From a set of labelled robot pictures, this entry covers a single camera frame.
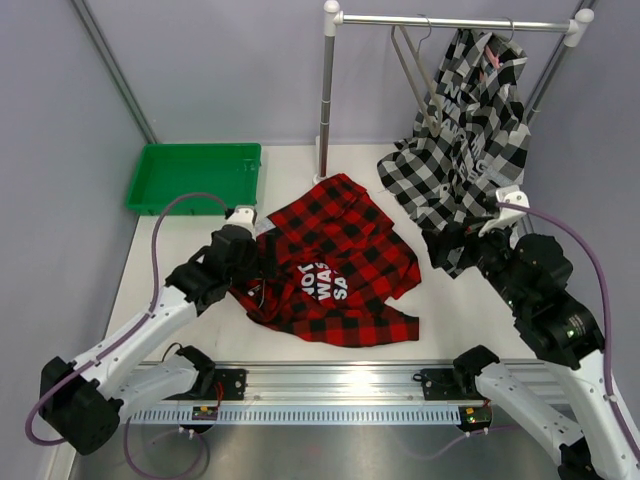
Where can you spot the black white plaid shirt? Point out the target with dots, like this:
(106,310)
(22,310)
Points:
(472,138)

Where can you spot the pink clothes hanger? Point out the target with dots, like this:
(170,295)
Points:
(492,60)

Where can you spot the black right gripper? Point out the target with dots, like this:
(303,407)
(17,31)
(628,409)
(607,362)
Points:
(440,241)

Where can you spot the green plastic tray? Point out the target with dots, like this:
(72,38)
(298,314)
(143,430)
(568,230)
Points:
(229,171)

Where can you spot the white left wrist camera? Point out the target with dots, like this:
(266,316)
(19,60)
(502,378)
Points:
(244,216)

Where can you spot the red black plaid shirt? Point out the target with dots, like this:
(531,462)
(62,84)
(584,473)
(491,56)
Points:
(338,260)

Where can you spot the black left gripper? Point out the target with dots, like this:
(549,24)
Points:
(262,267)

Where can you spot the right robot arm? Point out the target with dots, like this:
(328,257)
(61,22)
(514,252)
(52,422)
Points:
(531,278)

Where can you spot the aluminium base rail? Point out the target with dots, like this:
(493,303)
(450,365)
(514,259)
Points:
(346,382)

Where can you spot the white slotted cable duct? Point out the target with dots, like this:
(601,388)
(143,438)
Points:
(253,414)

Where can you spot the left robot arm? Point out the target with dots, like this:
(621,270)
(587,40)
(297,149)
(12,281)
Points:
(87,399)

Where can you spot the metal clothes rack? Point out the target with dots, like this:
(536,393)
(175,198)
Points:
(572,32)

